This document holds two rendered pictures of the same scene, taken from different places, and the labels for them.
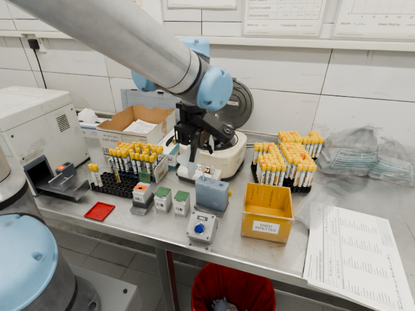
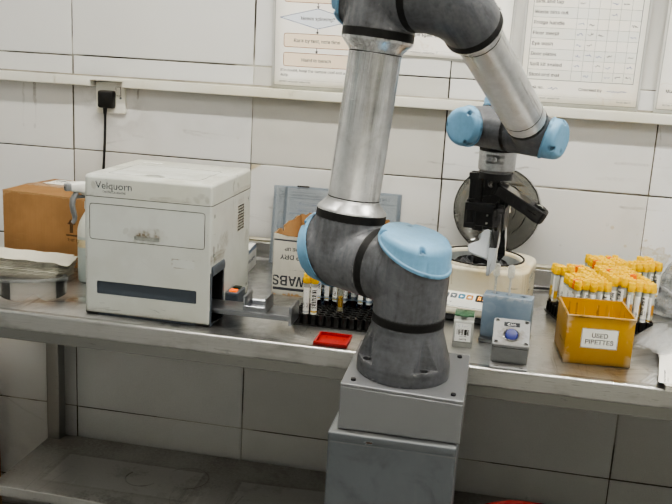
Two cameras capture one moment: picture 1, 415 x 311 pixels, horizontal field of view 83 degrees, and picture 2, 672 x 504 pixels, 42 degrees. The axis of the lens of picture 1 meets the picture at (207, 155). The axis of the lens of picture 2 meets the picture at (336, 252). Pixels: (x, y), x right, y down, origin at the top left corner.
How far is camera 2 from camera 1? 1.25 m
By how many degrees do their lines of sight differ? 20
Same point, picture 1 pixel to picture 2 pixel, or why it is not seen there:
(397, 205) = not seen: outside the picture
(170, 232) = not seen: hidden behind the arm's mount
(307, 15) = (616, 77)
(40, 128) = (228, 215)
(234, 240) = (555, 365)
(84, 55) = (209, 122)
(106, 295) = not seen: hidden behind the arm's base
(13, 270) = (443, 243)
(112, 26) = (516, 79)
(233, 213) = (541, 347)
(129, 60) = (512, 103)
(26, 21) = (104, 60)
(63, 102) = (245, 184)
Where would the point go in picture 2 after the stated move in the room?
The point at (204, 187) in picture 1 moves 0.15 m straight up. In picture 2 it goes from (499, 301) to (506, 230)
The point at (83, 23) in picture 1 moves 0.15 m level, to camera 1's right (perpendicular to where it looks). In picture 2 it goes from (504, 76) to (594, 81)
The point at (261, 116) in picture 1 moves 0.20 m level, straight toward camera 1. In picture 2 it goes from (549, 236) to (557, 253)
